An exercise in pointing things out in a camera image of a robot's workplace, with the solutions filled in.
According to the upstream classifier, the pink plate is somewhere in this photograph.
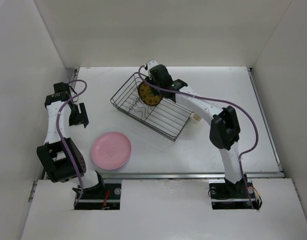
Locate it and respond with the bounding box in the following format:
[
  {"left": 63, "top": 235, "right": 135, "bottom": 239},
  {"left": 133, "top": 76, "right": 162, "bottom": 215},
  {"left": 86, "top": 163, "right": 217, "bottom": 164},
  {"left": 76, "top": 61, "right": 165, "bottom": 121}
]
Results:
[{"left": 91, "top": 131, "right": 132, "bottom": 171}]

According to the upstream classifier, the yellow black plate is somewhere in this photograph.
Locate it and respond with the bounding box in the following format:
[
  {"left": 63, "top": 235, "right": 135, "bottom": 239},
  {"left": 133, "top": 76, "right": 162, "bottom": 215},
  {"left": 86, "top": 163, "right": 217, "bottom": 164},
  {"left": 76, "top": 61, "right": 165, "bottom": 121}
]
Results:
[{"left": 137, "top": 82, "right": 163, "bottom": 107}]

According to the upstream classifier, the aluminium front rail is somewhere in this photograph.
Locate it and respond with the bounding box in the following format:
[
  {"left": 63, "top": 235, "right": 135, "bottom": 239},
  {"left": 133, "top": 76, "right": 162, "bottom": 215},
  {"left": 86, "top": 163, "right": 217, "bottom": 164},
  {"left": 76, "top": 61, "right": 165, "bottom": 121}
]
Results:
[{"left": 101, "top": 171, "right": 285, "bottom": 180}]

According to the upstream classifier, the black wire dish rack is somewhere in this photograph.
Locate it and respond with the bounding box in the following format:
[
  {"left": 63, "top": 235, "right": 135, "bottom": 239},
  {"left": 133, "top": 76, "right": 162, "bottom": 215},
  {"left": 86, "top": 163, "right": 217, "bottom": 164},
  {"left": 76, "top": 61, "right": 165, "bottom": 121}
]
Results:
[{"left": 110, "top": 72, "right": 192, "bottom": 142}]

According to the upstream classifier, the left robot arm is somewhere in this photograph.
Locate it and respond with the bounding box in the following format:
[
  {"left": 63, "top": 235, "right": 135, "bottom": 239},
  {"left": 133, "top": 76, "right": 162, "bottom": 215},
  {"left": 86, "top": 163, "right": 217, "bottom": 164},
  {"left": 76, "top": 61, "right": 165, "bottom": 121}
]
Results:
[{"left": 36, "top": 82, "right": 106, "bottom": 199}]

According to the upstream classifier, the beige cutlery holder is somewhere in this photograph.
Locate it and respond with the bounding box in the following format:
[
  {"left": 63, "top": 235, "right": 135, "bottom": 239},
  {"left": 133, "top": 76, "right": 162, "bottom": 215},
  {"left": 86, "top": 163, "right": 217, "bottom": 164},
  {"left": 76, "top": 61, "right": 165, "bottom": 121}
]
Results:
[{"left": 191, "top": 113, "right": 202, "bottom": 126}]

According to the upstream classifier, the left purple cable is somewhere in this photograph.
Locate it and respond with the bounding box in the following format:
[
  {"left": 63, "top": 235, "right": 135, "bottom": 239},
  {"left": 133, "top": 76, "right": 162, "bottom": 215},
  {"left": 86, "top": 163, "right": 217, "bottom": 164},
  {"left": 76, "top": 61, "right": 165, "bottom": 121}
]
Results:
[{"left": 57, "top": 79, "right": 89, "bottom": 208}]

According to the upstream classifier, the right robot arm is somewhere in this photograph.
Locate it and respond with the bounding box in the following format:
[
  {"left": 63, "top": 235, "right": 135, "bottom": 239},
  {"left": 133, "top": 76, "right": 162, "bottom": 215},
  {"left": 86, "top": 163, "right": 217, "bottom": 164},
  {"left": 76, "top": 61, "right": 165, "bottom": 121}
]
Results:
[{"left": 145, "top": 61, "right": 244, "bottom": 197}]

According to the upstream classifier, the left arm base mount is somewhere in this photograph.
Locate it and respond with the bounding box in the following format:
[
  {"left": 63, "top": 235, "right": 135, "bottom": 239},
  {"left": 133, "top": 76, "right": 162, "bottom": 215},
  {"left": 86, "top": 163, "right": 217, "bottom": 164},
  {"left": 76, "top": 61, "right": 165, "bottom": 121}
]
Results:
[{"left": 72, "top": 177, "right": 122, "bottom": 211}]

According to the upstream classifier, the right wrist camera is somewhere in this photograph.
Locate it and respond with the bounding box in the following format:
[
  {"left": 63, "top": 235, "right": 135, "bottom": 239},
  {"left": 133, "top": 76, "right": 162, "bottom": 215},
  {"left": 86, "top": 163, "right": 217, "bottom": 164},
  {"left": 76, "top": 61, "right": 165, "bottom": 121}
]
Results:
[{"left": 145, "top": 59, "right": 158, "bottom": 73}]

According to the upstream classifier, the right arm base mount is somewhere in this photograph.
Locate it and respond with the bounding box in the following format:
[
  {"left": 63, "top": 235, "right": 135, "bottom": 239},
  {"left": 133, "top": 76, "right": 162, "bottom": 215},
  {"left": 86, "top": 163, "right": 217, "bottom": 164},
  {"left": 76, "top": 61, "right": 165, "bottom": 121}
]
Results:
[{"left": 208, "top": 179, "right": 263, "bottom": 210}]

